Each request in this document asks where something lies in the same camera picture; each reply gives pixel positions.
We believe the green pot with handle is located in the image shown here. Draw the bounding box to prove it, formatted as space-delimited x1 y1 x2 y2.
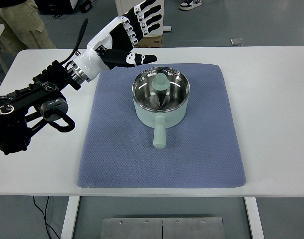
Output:
132 67 190 149

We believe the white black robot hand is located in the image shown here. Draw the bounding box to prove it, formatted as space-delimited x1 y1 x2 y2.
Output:
68 0 163 84

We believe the white table leg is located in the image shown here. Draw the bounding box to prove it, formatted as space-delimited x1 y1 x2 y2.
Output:
61 196 81 239
244 197 265 239

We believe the cardboard box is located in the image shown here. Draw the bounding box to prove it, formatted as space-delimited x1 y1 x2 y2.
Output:
134 35 163 48

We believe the white left table leg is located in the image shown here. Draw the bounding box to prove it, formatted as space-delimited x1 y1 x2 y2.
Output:
61 196 81 239

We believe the black floor cable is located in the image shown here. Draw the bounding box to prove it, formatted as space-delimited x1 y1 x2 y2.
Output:
32 196 61 239

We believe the blue textured mat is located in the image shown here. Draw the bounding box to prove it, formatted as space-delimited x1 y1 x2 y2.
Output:
78 63 246 188

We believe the white right table leg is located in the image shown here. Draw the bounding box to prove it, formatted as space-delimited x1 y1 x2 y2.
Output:
244 197 265 239

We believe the white pedestal stand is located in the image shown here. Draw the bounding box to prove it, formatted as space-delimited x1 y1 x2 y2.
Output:
115 0 172 33

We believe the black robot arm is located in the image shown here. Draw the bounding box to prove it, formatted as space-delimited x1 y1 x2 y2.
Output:
0 60 81 155

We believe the black white sneaker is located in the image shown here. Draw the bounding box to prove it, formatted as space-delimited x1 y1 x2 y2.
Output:
179 0 202 11

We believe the person in khaki trousers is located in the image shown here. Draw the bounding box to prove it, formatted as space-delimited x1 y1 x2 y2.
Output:
0 0 56 56

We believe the black equipment on floor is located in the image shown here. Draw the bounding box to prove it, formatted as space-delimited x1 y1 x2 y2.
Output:
35 0 97 17

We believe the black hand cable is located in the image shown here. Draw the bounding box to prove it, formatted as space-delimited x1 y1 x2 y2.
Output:
63 18 89 66

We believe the grey floor socket plate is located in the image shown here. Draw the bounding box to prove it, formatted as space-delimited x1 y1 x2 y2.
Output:
229 37 244 46

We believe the metal floor plate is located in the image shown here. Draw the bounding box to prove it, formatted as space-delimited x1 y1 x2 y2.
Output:
101 217 226 239

